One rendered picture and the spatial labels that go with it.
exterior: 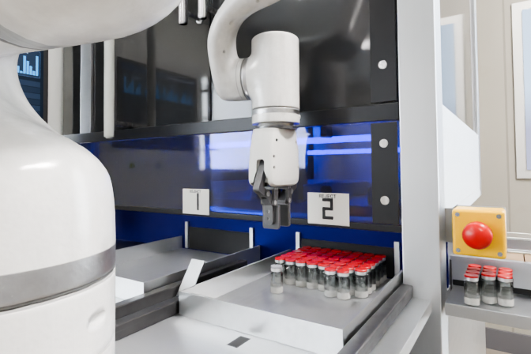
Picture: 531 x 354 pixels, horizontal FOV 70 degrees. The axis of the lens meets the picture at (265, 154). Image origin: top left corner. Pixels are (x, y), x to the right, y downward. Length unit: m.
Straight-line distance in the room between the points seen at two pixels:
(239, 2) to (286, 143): 0.24
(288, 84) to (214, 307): 0.37
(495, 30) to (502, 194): 0.99
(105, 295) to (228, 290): 0.50
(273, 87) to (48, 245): 0.51
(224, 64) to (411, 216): 0.41
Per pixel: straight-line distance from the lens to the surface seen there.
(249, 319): 0.55
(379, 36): 0.74
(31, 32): 0.22
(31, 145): 0.20
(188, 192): 0.95
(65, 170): 0.20
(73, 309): 0.20
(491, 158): 2.68
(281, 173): 0.64
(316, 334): 0.50
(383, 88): 0.72
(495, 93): 2.72
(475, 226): 0.65
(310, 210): 0.76
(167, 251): 1.06
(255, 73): 0.66
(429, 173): 0.69
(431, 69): 0.70
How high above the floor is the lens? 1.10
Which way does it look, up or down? 2 degrees up
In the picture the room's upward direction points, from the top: 1 degrees counter-clockwise
